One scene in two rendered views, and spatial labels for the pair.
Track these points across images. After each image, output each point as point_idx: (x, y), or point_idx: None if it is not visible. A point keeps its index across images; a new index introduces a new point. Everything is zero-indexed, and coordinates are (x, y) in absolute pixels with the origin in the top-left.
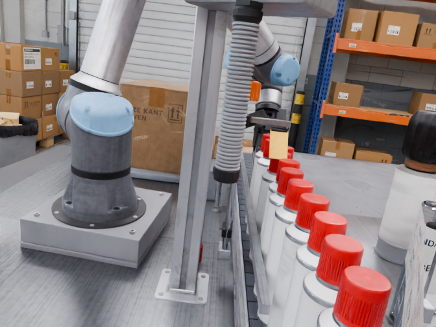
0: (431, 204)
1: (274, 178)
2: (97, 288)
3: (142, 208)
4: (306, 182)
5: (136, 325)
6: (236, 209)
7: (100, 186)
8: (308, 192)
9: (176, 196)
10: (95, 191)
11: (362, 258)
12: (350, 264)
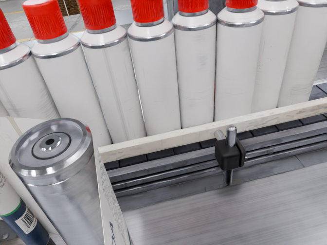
0: (74, 137)
1: (174, 16)
2: (135, 74)
3: (216, 38)
4: (40, 2)
5: None
6: (317, 82)
7: (177, 4)
8: (25, 12)
9: (326, 51)
10: (174, 8)
11: (313, 244)
12: None
